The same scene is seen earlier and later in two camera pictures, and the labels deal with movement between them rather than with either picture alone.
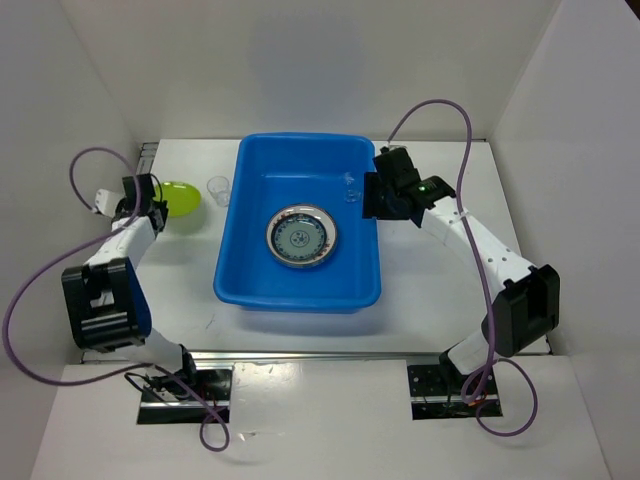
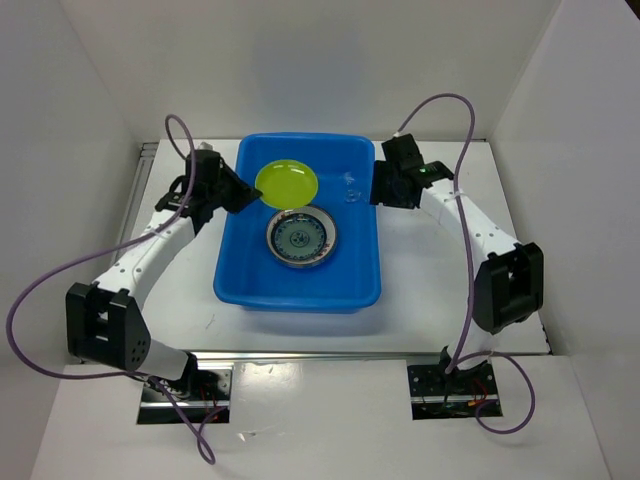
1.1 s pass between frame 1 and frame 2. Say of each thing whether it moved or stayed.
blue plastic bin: stayed
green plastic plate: moved
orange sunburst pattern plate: stayed
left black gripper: moved
